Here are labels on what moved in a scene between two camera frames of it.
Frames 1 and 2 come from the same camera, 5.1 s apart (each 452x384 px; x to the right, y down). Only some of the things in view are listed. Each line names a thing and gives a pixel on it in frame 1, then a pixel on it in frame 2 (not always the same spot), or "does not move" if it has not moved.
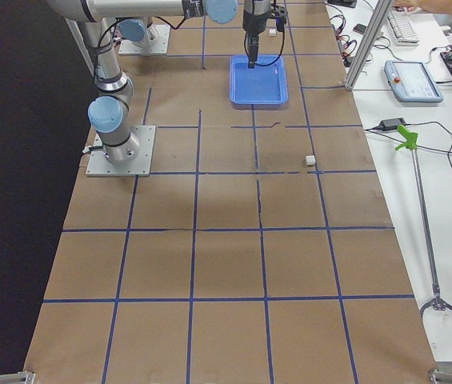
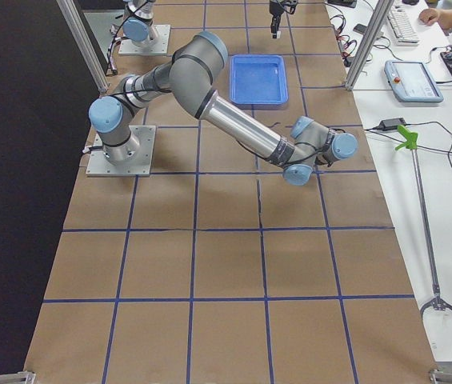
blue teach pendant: x=412 y=82 does not move
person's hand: x=407 y=8 to x=446 y=18
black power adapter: x=391 y=124 does not move
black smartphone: x=359 y=28 does not move
